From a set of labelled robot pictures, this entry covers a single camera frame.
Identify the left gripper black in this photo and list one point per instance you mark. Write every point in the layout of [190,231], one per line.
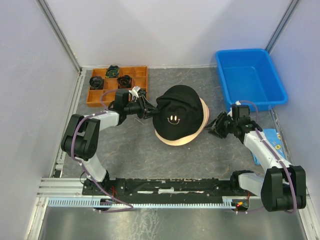
[143,113]

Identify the orange compartment tray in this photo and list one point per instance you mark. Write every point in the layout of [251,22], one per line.
[139,78]

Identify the light blue cable duct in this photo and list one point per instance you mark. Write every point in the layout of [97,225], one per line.
[96,202]

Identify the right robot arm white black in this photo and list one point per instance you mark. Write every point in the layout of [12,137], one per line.
[283,186]

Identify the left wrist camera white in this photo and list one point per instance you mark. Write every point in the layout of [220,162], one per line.
[134,92]

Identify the blue cloth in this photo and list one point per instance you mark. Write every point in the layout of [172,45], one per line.
[274,138]

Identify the beige hat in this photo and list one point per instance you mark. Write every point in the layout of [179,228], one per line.
[189,138]

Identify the rolled black belt left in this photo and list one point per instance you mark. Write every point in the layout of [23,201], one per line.
[96,83]

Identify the blue plastic bin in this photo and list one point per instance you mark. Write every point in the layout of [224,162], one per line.
[249,75]

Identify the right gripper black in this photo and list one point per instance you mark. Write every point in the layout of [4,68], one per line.
[216,124]

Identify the black cap with logo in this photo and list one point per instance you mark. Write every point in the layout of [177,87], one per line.
[181,113]

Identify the rolled black belt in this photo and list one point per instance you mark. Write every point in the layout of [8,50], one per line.
[124,82]
[112,71]
[96,83]

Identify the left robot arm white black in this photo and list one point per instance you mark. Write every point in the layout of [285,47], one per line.
[80,139]

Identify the rolled black belt centre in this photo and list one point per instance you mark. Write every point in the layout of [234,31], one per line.
[124,82]

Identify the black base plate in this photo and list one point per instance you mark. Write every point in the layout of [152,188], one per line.
[174,190]

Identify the rolled black belt top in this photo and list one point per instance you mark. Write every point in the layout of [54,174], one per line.
[112,71]

